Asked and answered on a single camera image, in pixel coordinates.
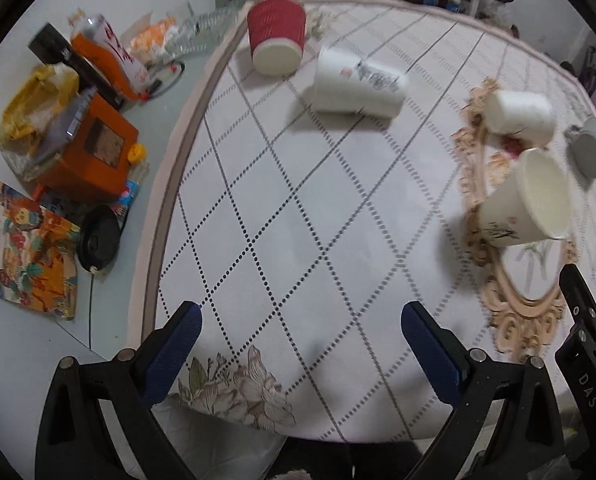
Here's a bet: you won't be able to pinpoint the red ribbed paper cup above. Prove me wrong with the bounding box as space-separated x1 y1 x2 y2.
247 0 307 77

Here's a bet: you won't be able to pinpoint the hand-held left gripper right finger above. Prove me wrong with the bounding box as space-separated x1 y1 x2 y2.
400 301 566 480

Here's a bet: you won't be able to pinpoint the colourful illustrated booklet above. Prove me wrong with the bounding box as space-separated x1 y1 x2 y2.
0 177 81 322

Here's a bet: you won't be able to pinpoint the grey cup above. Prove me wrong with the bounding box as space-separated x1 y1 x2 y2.
564 117 596 180

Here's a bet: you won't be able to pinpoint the small plain white cup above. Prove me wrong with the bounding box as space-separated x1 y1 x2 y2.
484 89 558 148

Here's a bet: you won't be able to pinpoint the orange and white packet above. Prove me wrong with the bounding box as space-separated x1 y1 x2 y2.
68 7 151 102

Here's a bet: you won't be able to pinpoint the white paper cup black print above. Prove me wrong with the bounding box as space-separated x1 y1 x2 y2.
478 148 575 249

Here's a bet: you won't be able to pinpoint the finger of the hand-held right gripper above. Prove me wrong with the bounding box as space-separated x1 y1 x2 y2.
558 262 596 356

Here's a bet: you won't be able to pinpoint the black round disc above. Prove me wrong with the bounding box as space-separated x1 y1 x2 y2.
78 205 123 275

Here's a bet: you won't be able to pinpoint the black rectangular bar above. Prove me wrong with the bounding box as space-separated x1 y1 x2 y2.
28 22 126 111

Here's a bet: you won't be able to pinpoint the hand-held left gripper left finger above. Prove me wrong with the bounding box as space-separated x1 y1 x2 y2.
35 301 204 480

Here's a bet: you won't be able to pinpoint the white plastic sheet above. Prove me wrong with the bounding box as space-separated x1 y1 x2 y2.
150 395 286 480

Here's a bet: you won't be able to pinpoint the thin dark cable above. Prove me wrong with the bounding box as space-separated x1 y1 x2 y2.
87 272 97 351

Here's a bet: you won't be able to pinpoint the yellow plastic bag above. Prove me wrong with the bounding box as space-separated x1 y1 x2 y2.
0 64 81 182

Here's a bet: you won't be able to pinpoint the white and orange wrapper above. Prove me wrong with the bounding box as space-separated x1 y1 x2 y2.
127 12 179 66

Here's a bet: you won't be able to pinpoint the round diamond-pattern floral mat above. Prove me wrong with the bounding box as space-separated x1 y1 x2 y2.
140 0 596 443

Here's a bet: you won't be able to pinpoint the large white printed paper cup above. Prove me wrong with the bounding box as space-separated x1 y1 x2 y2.
310 44 410 120

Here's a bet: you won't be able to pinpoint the clear plastic tray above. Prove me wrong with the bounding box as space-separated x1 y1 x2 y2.
164 2 241 58

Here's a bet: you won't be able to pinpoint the orange box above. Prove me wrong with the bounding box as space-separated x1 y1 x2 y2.
33 87 140 204

